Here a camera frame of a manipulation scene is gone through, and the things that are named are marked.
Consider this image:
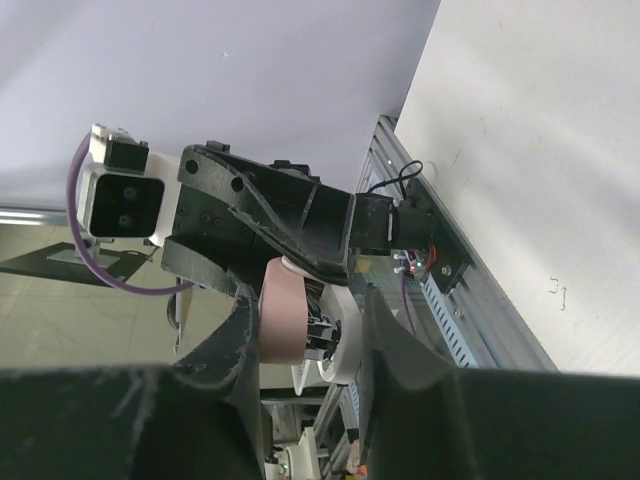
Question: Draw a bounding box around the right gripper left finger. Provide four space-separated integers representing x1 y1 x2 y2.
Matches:
1 284 264 479

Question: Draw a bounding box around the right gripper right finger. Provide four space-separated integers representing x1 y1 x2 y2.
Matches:
360 287 639 479

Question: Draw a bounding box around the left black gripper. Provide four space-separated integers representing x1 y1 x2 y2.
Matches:
161 141 355 299

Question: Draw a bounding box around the pink white mini stapler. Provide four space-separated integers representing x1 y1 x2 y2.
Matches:
258 257 363 384

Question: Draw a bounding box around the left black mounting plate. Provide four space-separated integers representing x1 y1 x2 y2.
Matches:
398 178 472 294

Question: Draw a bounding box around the grey slotted cable duct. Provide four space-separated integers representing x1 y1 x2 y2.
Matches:
319 269 496 471

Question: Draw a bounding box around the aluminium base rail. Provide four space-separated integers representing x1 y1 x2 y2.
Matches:
358 115 556 371

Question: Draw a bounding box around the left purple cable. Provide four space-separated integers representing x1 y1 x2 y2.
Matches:
66 137 196 297

